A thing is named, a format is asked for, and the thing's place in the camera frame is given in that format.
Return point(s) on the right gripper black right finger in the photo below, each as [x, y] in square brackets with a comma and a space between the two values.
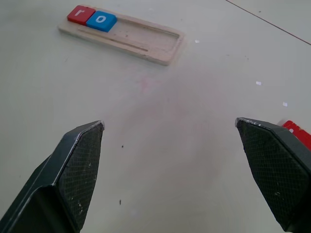
[274, 165]

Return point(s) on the red letter tile r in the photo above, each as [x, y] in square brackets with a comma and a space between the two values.
[80, 15]

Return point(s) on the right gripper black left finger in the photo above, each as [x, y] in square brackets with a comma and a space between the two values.
[73, 174]

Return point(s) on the blue letter tile o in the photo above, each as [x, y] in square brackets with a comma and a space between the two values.
[100, 21]

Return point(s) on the red letter tile b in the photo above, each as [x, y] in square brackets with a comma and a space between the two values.
[301, 133]

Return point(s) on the wooden letter tray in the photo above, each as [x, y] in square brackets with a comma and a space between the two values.
[155, 43]

